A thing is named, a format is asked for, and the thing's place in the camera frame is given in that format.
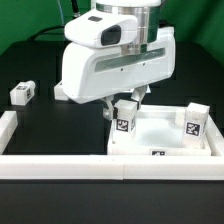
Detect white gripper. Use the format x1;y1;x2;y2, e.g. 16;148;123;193
62;10;175;121

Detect white U-shaped obstacle fence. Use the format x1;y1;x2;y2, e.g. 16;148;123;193
0;111;224;181

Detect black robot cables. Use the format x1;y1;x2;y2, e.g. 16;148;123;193
27;0;82;42

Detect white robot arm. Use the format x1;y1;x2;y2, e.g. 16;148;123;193
62;0;175;120

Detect white square table top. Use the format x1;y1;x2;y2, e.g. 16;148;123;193
107;106;212;156

